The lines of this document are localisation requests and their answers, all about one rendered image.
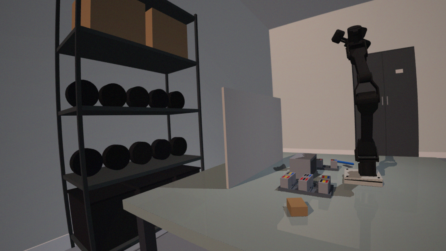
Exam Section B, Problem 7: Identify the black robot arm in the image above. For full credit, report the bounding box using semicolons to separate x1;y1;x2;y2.
346;25;380;176

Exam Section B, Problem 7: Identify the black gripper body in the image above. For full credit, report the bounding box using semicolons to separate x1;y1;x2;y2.
332;29;371;49

